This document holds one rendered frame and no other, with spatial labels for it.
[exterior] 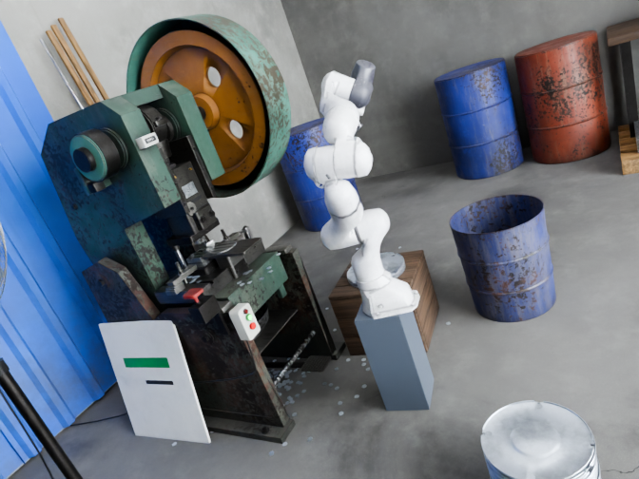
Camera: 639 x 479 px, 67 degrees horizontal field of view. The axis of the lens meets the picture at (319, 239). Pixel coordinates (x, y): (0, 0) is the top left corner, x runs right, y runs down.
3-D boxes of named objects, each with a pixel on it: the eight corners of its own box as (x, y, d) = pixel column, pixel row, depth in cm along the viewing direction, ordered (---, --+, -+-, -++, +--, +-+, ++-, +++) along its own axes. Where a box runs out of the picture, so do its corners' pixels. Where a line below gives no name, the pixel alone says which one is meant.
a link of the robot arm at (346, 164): (309, 128, 141) (364, 124, 137) (322, 106, 155) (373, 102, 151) (319, 185, 152) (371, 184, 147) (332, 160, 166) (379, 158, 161)
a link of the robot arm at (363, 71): (338, 108, 178) (363, 117, 178) (345, 78, 168) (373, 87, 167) (349, 82, 189) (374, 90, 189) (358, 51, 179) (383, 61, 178)
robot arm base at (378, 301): (422, 287, 189) (413, 257, 184) (416, 315, 173) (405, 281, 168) (369, 295, 198) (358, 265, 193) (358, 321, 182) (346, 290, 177)
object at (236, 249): (273, 262, 211) (261, 236, 206) (255, 279, 200) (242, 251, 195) (231, 266, 224) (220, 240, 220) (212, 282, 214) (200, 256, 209)
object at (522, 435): (593, 406, 138) (593, 404, 137) (594, 493, 115) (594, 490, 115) (490, 398, 153) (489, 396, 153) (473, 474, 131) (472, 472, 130)
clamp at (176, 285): (202, 274, 212) (192, 253, 208) (176, 295, 199) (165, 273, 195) (193, 275, 215) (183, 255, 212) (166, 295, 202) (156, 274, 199)
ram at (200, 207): (223, 218, 212) (196, 155, 202) (202, 233, 201) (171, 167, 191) (197, 222, 222) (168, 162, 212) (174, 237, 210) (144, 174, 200)
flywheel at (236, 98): (193, 173, 272) (302, 169, 237) (169, 186, 257) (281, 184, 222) (150, 37, 242) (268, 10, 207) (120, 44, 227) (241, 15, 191)
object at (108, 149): (143, 176, 184) (116, 119, 176) (120, 186, 175) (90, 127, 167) (108, 184, 196) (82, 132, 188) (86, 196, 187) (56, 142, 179)
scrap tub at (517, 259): (563, 276, 243) (548, 188, 227) (557, 325, 211) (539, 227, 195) (479, 279, 266) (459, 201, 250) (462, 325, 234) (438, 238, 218)
